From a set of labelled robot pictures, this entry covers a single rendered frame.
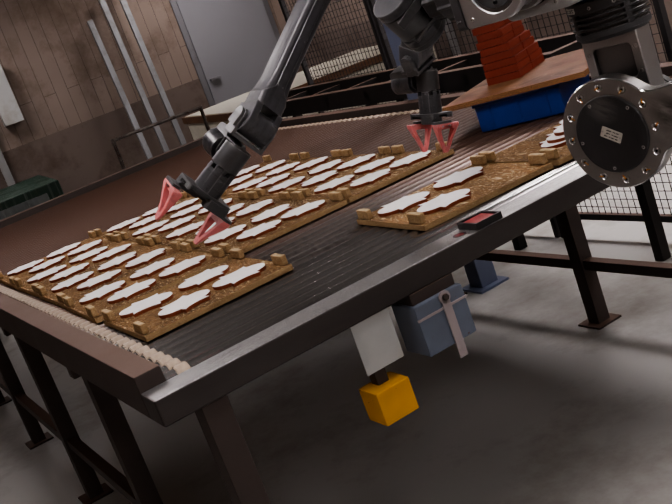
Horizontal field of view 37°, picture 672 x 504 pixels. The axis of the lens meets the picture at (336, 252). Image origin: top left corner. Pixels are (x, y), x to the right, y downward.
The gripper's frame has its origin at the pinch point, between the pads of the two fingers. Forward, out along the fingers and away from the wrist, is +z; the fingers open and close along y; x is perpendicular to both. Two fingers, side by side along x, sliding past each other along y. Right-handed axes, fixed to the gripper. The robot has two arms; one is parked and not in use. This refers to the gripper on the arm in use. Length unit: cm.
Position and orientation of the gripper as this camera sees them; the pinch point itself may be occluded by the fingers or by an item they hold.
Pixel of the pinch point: (435, 149)
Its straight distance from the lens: 258.1
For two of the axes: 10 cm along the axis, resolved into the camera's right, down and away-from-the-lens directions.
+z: 1.3, 9.7, 1.8
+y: 4.7, 1.0, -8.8
